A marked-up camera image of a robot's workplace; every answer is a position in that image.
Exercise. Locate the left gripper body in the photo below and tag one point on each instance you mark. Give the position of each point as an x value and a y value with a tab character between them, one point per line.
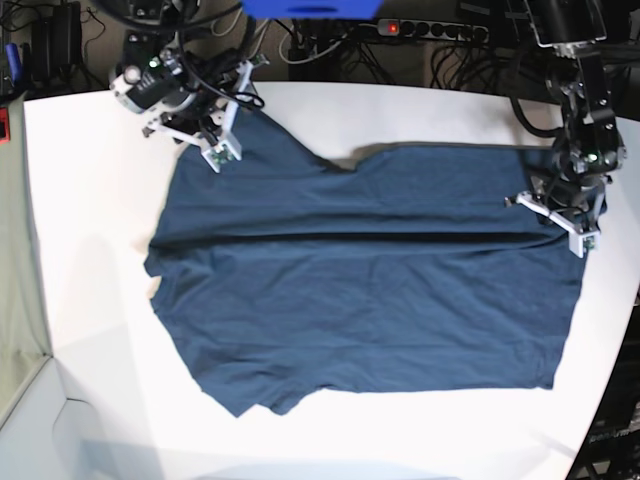
575	207

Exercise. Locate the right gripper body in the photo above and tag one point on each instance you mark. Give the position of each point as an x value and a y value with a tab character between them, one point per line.
204	119

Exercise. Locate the dark blue t-shirt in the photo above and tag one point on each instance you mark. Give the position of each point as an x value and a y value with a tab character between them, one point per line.
283	274

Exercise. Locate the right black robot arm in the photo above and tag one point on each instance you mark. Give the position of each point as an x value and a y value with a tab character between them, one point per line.
156	62

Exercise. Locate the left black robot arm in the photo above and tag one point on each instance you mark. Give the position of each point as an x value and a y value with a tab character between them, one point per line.
588	143

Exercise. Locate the blue plastic bin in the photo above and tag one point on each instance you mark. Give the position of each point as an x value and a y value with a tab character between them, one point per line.
311	9

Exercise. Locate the black power strip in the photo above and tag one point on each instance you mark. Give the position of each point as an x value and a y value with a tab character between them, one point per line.
431	30

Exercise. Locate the red black clamp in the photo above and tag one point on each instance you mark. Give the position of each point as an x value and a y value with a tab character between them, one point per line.
5	135

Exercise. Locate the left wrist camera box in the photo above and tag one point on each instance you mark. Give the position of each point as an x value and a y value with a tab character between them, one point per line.
582	243

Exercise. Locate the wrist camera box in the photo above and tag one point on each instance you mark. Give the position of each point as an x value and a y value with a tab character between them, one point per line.
582	243
223	152

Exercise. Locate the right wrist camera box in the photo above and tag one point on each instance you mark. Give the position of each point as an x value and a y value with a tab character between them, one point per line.
223	152

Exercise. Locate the blue handled tool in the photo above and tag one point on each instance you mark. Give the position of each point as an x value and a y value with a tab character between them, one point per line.
14	61

